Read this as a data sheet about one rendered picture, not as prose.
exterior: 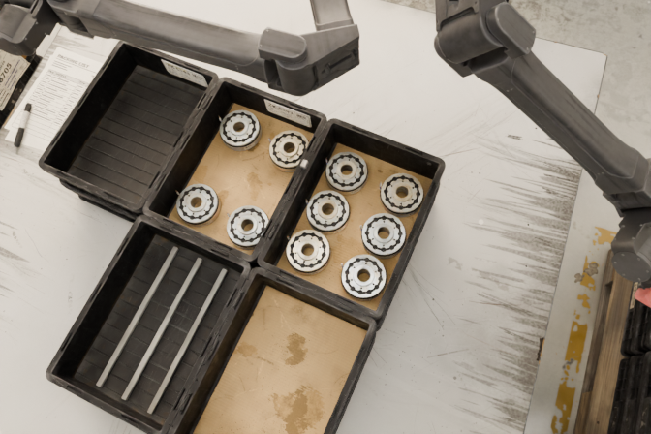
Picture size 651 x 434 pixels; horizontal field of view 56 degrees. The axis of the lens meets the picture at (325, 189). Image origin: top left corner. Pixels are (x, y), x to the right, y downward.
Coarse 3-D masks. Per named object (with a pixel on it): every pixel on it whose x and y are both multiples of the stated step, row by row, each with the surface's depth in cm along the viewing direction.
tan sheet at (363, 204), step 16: (368, 160) 152; (368, 176) 151; (384, 176) 150; (416, 176) 150; (368, 192) 149; (400, 192) 149; (352, 208) 148; (368, 208) 148; (304, 224) 147; (352, 224) 147; (336, 240) 145; (352, 240) 145; (336, 256) 144; (352, 256) 144; (320, 272) 143; (336, 272) 142; (336, 288) 141; (368, 304) 139
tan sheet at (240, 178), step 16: (256, 112) 159; (240, 128) 158; (272, 128) 157; (288, 128) 157; (224, 144) 157; (256, 144) 156; (208, 160) 155; (224, 160) 155; (240, 160) 155; (256, 160) 154; (192, 176) 154; (208, 176) 154; (224, 176) 153; (240, 176) 153; (256, 176) 153; (272, 176) 152; (288, 176) 152; (224, 192) 152; (240, 192) 152; (256, 192) 151; (272, 192) 151; (224, 208) 150; (272, 208) 149; (224, 224) 149; (224, 240) 147
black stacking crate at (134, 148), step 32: (128, 64) 164; (160, 64) 160; (96, 96) 156; (128, 96) 164; (160, 96) 163; (192, 96) 163; (96, 128) 161; (128, 128) 161; (160, 128) 160; (64, 160) 154; (96, 160) 158; (128, 160) 157; (160, 160) 156; (128, 192) 154
